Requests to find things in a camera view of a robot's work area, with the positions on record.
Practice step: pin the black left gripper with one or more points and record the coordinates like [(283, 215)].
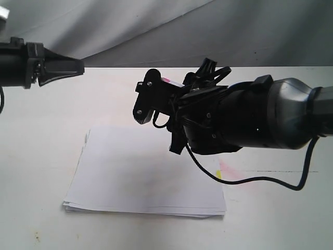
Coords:
[(46, 66)]

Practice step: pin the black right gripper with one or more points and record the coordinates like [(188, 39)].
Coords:
[(195, 122)]

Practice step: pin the white spray paint can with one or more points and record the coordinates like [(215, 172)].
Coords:
[(172, 82)]

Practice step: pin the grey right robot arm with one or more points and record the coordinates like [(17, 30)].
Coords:
[(264, 113)]

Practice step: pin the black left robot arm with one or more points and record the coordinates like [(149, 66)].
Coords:
[(24, 63)]

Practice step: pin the grey backdrop cloth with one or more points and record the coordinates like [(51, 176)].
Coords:
[(177, 33)]

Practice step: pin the white paper stack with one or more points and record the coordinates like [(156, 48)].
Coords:
[(132, 170)]

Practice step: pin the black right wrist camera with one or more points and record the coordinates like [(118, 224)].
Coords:
[(153, 95)]

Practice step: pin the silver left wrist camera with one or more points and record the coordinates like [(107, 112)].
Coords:
[(4, 13)]

